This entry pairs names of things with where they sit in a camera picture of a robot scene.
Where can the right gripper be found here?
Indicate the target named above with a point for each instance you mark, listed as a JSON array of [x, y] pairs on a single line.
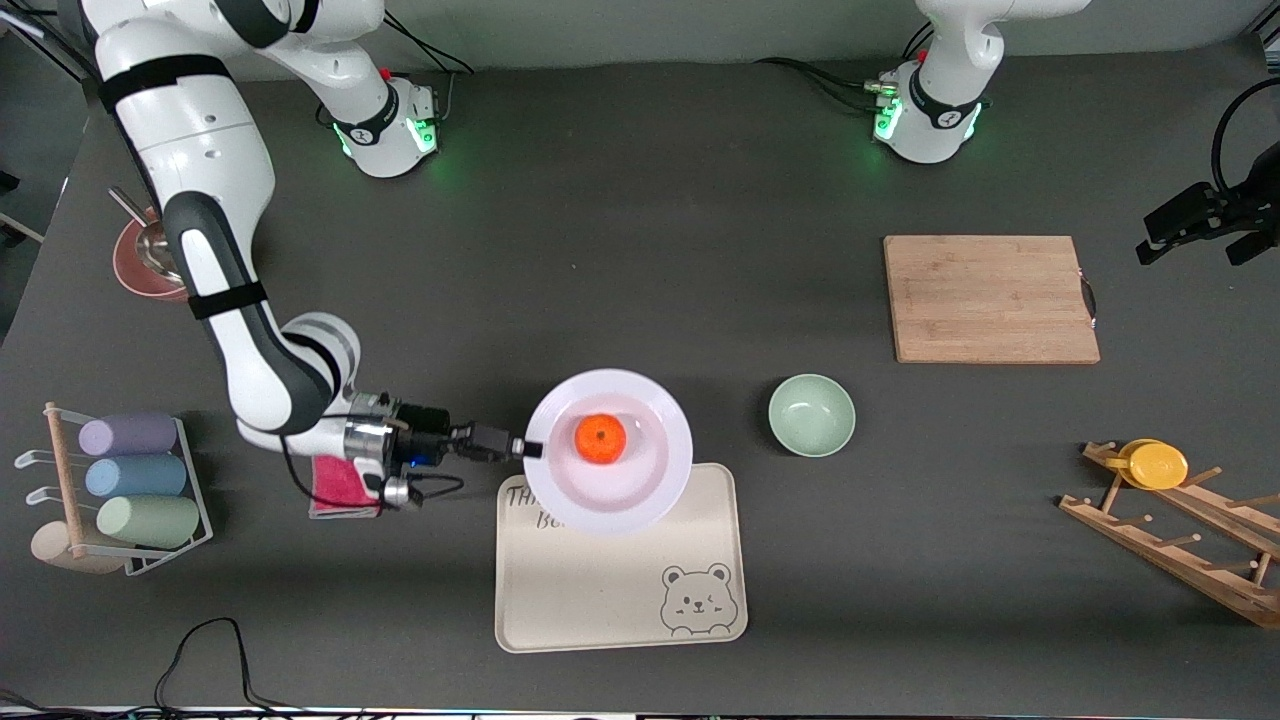
[[425, 419]]

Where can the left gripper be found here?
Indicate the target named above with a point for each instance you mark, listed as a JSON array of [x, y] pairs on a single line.
[[1226, 209]]

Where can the orange fruit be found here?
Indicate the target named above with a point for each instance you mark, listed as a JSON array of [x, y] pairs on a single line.
[[600, 440]]

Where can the white plate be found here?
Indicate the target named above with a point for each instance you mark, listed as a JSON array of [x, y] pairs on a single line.
[[620, 500]]

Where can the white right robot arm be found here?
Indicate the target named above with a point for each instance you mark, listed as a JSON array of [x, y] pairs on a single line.
[[200, 150]]

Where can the pink folded cloth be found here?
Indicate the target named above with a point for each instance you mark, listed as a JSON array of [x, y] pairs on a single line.
[[335, 490]]

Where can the cream tray with bear print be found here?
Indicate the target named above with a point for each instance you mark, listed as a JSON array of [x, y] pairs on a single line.
[[600, 590]]

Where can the wooden cutting board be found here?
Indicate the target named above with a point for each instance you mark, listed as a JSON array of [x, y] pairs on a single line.
[[990, 300]]

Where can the yellow mug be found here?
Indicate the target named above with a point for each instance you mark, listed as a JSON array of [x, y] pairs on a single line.
[[1158, 466]]

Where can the pale green bowl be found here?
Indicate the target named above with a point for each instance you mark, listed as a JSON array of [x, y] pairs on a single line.
[[812, 415]]

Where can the wooden mug rack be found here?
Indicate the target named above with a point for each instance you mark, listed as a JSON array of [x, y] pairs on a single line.
[[1170, 560]]

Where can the green cup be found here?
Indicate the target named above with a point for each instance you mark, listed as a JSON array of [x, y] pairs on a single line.
[[150, 521]]

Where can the blue cup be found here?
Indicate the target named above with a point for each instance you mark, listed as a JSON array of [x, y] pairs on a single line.
[[140, 476]]

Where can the purple cup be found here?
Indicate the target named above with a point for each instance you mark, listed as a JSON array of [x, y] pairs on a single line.
[[130, 435]]

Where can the metal scoop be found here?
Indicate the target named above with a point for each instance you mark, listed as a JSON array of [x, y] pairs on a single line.
[[152, 250]]

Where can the pink bowl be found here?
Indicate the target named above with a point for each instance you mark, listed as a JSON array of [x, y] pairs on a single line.
[[135, 275]]

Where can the wooden rod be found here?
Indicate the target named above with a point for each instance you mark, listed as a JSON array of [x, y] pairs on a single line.
[[65, 480]]

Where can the beige cup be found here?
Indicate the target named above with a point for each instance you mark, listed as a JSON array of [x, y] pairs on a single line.
[[50, 548]]

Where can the grey metal frame rail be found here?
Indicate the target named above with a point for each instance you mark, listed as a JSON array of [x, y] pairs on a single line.
[[40, 40]]

